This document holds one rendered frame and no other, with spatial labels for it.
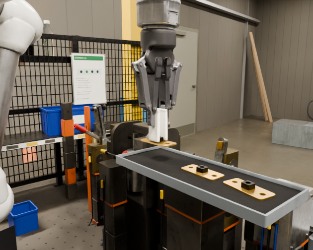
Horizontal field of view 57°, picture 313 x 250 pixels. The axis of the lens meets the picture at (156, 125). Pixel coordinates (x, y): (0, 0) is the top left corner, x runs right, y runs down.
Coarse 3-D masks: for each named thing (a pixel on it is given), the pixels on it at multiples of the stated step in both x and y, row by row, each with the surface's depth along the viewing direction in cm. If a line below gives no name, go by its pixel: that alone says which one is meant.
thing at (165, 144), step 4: (160, 136) 65; (144, 140) 65; (148, 140) 65; (160, 140) 64; (164, 140) 65; (156, 144) 62; (160, 144) 62; (164, 144) 62; (168, 144) 62; (172, 144) 62
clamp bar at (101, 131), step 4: (104, 104) 120; (92, 108) 118; (96, 108) 117; (100, 108) 118; (104, 108) 120; (96, 112) 118; (100, 112) 118; (96, 116) 119; (100, 116) 118; (96, 120) 120; (100, 120) 119; (96, 124) 121; (100, 124) 119; (96, 128) 122; (100, 128) 119; (104, 128) 120; (100, 132) 120; (104, 132) 121; (100, 136) 123; (104, 136) 121
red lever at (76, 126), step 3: (75, 126) 113; (78, 126) 113; (81, 126) 115; (78, 129) 114; (81, 129) 114; (84, 129) 115; (84, 132) 116; (87, 132) 117; (90, 132) 118; (90, 135) 118; (93, 135) 119; (96, 135) 120; (96, 138) 120; (99, 138) 121
